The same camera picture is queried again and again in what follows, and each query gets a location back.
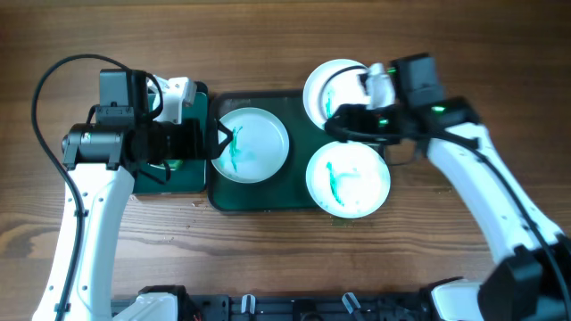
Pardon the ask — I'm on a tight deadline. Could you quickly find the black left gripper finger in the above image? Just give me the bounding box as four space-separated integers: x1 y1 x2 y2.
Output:
205 136 233 160
206 119 233 143

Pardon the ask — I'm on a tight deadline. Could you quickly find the green yellow sponge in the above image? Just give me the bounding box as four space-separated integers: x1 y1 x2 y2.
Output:
151 160 184 171

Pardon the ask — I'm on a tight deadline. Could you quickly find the white plate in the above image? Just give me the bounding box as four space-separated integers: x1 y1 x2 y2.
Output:
302 59 370 129
305 142 391 219
211 107 290 184

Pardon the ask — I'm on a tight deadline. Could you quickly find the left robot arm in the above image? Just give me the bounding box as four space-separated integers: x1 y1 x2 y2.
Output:
33 69 221 320

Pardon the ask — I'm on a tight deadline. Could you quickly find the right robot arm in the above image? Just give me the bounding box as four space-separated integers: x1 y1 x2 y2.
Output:
205 53 570 320

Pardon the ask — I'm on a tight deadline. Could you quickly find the small black water tray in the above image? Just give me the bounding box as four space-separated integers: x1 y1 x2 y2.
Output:
133 82 208 195

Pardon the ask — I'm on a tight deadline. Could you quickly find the large dark green tray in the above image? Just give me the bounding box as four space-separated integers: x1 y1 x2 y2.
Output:
207 90 336 212

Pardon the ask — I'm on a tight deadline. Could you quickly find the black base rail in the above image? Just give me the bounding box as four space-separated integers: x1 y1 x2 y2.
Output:
111 284 465 321

